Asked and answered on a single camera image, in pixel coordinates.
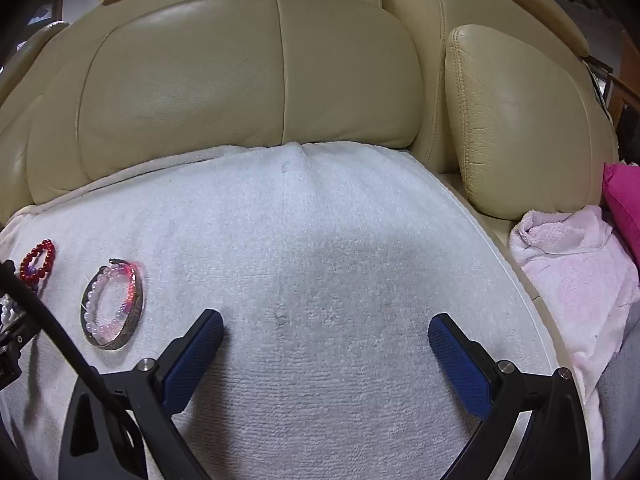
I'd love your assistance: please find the white towel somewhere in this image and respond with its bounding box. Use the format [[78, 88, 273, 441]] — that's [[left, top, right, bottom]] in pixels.
[[0, 142, 587, 480]]

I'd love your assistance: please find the black cable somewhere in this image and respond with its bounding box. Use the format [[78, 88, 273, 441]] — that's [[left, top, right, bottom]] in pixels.
[[0, 259, 148, 480]]

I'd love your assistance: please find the red bead bracelet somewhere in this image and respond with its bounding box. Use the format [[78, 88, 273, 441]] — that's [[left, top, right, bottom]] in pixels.
[[20, 238, 57, 281]]

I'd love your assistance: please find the grey cloth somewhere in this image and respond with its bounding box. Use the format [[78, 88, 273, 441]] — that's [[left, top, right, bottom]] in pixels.
[[597, 345, 640, 426]]

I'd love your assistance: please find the cream leather sofa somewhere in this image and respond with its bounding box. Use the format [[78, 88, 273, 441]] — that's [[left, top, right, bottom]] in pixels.
[[0, 0, 621, 273]]

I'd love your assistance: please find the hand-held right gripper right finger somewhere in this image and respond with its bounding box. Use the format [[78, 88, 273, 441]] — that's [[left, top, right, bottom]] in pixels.
[[428, 312, 588, 480]]

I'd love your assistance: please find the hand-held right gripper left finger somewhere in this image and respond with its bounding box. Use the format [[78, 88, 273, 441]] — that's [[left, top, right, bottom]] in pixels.
[[59, 309, 224, 480]]

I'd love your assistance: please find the magenta pillow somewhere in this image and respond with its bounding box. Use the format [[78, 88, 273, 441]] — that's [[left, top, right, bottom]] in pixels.
[[601, 161, 640, 267]]

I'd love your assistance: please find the gold bangle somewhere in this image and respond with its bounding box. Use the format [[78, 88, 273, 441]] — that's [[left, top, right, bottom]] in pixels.
[[80, 258, 146, 350]]

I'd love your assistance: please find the pink towel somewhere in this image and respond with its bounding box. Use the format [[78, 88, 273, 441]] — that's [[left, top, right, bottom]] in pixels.
[[509, 204, 640, 480]]

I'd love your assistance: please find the pink pearl bracelet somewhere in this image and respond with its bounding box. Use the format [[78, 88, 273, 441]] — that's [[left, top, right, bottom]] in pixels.
[[82, 265, 139, 344]]

